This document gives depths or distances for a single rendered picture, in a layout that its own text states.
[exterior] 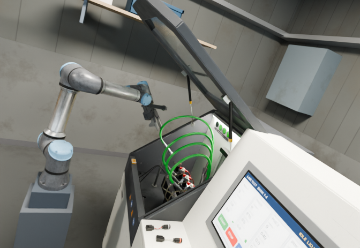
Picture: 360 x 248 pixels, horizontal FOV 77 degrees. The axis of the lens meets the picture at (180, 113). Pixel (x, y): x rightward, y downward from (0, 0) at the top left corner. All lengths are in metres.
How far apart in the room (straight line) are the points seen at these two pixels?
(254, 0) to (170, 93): 1.87
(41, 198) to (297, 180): 1.20
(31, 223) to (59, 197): 0.17
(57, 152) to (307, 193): 1.12
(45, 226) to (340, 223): 1.32
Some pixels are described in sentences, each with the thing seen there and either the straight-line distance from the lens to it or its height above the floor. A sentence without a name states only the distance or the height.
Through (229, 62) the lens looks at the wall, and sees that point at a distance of 3.77.
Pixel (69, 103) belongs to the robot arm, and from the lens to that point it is 1.37.
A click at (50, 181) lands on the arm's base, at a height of 0.95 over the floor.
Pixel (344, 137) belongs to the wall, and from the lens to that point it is 3.33.
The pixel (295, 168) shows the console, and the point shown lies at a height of 1.54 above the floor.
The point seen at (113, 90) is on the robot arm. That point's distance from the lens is 1.29.
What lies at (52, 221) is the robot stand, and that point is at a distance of 1.49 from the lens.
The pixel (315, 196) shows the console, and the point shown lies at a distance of 0.85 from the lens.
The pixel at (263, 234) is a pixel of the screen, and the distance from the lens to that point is 0.92.
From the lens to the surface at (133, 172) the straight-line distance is 1.59.
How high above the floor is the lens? 1.78
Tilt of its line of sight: 14 degrees down
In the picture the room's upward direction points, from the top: 19 degrees clockwise
